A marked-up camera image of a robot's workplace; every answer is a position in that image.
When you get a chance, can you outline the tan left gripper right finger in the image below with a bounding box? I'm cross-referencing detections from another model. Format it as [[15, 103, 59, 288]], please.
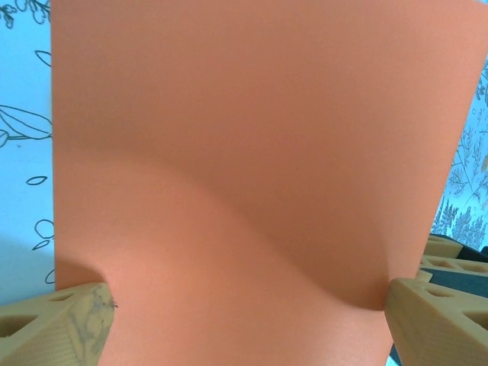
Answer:
[[386, 277, 488, 366]]

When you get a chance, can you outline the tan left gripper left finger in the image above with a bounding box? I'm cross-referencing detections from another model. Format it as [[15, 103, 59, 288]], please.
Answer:
[[0, 281, 116, 366]]

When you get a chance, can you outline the orange cloth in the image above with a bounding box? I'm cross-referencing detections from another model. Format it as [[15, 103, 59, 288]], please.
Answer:
[[49, 0, 488, 366]]

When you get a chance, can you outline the floral patterned table mat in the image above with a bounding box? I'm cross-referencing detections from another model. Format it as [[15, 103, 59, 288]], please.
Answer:
[[0, 0, 488, 308]]

